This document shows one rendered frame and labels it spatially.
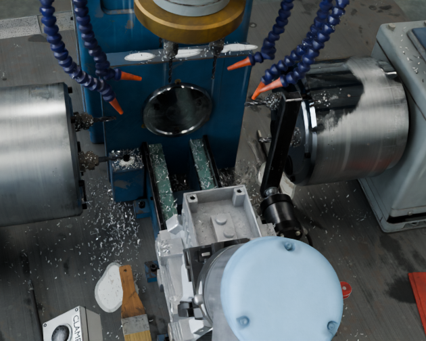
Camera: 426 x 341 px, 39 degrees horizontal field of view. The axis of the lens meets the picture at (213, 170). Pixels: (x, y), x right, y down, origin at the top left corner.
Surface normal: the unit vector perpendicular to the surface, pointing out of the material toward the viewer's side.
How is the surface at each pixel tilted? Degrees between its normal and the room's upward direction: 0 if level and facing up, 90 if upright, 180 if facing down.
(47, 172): 58
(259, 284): 24
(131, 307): 0
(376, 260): 0
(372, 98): 28
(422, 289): 1
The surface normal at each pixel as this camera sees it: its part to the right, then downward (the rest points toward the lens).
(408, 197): 0.22, 0.76
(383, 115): 0.21, 0.06
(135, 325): 0.08, -0.64
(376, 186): -0.97, 0.12
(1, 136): 0.17, -0.26
